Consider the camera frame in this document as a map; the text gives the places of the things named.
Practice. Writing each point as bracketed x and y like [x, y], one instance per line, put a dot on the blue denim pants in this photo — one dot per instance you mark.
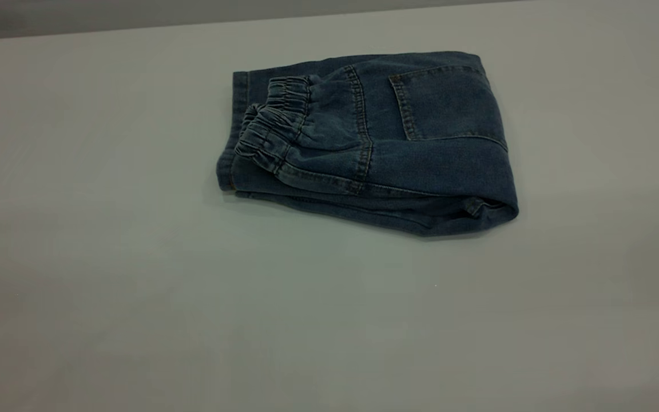
[409, 160]

